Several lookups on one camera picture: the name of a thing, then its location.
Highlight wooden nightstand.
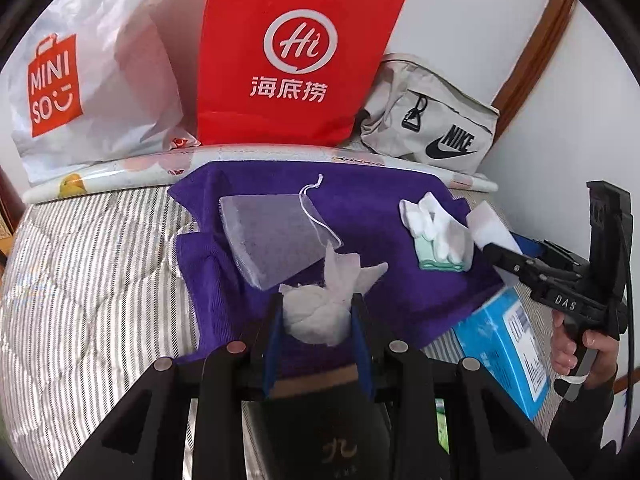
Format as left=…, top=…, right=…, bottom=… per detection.
left=0, top=169, right=25, bottom=271

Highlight green wet wipes pack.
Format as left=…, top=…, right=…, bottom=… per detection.
left=435, top=399, right=449, bottom=453

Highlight striped quilted mattress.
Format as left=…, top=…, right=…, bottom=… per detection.
left=0, top=186, right=566, bottom=480

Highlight person right hand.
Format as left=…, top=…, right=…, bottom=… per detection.
left=549, top=308, right=621, bottom=391

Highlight red paper shopping bag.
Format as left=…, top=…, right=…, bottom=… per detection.
left=196, top=0, right=405, bottom=146

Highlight grey Nike pouch bag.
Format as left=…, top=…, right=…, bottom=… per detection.
left=359, top=53, right=500, bottom=174

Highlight white tissue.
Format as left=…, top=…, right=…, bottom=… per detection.
left=279, top=244, right=388, bottom=347

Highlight white sponge block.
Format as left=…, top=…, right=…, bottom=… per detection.
left=463, top=202, right=523, bottom=268

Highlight blue white tissue box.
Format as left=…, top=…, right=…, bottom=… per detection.
left=454, top=287, right=549, bottom=419

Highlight rolled printed paper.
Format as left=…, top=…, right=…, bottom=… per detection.
left=22, top=143, right=500, bottom=206

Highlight white Miniso plastic bag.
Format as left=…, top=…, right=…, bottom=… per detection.
left=1, top=0, right=198, bottom=185

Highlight purple towel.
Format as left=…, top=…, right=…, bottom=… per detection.
left=168, top=162, right=503, bottom=360

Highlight brown wooden door frame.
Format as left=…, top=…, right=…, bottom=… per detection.
left=492, top=0, right=576, bottom=142

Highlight white socks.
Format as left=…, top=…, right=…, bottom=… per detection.
left=398, top=192, right=474, bottom=272

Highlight white mesh drawstring pouch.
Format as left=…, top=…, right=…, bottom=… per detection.
left=219, top=174, right=342, bottom=290

